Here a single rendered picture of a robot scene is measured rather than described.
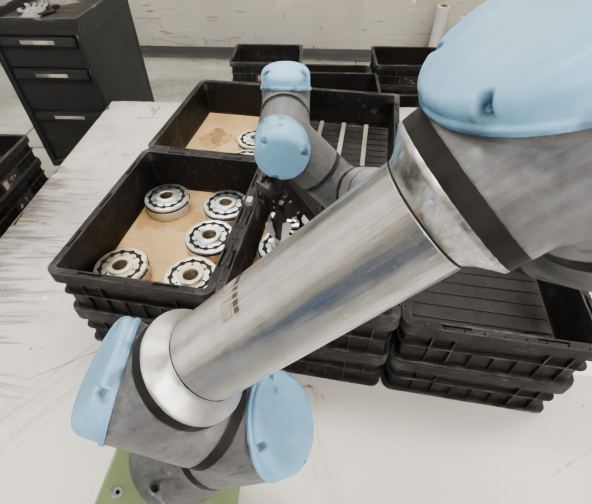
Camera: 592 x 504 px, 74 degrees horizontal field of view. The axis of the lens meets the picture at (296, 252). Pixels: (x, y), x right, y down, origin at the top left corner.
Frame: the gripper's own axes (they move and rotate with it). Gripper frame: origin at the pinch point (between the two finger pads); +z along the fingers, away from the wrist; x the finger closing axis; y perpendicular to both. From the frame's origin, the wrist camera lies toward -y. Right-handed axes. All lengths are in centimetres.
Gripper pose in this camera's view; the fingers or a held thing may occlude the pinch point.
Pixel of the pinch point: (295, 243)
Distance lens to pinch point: 83.1
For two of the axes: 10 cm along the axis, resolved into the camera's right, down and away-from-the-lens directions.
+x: -7.3, 4.9, -4.7
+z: 0.0, 6.9, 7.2
